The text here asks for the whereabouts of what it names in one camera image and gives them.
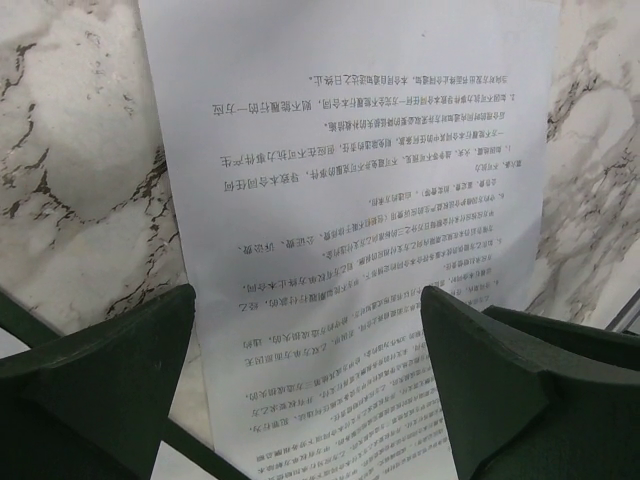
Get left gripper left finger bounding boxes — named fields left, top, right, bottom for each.
left=1, top=285, right=195, bottom=479

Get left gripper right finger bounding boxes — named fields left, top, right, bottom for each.
left=421, top=286, right=639, bottom=479

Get grey black folder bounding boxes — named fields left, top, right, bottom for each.
left=1, top=292, right=247, bottom=479

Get printed paper sheet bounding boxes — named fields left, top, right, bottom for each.
left=139, top=1, right=560, bottom=479

